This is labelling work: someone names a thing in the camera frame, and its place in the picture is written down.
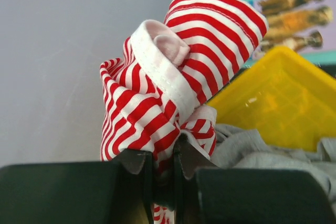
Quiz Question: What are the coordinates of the dog picture book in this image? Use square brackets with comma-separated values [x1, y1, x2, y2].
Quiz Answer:
[251, 0, 335, 61]

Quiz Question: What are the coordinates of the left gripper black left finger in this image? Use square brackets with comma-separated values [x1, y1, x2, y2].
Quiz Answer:
[1, 150, 153, 223]

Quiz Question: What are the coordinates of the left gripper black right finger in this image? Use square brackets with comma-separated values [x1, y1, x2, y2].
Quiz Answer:
[174, 135, 335, 223]

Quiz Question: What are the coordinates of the red white striped tank top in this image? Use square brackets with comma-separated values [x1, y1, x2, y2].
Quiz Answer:
[99, 0, 270, 224]

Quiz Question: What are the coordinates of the grey tank top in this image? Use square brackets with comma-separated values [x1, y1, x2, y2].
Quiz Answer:
[211, 124, 335, 204]

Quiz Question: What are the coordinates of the yellow plastic basket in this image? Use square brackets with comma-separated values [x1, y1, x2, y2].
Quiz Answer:
[208, 47, 335, 152]

